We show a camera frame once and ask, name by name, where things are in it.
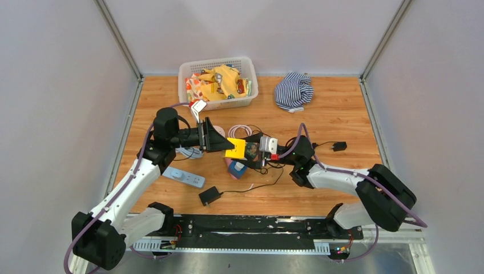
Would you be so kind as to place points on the white cube charger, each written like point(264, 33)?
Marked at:
point(239, 166)

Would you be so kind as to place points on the black power adapter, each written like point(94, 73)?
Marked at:
point(209, 196)

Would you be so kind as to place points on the pink triangular power strip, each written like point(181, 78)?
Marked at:
point(230, 163)

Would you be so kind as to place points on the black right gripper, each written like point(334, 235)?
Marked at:
point(262, 161)

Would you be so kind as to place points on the white plastic basket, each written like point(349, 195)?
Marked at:
point(243, 64)

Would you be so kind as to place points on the white power strip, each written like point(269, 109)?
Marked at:
point(184, 177)

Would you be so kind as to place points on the yellow patterned clothes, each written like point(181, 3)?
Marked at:
point(219, 83)

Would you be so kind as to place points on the aluminium frame rail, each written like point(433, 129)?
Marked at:
point(119, 39)

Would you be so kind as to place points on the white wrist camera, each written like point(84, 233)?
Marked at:
point(196, 107)
point(268, 148)

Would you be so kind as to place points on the blue white striped cloth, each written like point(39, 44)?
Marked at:
point(294, 92)

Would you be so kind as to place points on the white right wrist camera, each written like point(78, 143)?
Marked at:
point(268, 148)

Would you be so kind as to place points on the dark green adapter plug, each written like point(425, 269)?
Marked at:
point(251, 151)

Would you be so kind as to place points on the yellow cube socket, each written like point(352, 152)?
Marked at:
point(238, 152)

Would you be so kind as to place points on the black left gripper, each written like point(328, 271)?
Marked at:
point(209, 139)

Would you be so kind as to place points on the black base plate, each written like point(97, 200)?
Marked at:
point(244, 232)

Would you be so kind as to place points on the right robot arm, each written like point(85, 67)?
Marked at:
point(384, 200)

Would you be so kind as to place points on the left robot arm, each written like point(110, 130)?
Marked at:
point(102, 235)

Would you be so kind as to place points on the blue cube socket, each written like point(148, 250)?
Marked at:
point(237, 174)

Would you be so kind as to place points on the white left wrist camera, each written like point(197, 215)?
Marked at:
point(196, 107)

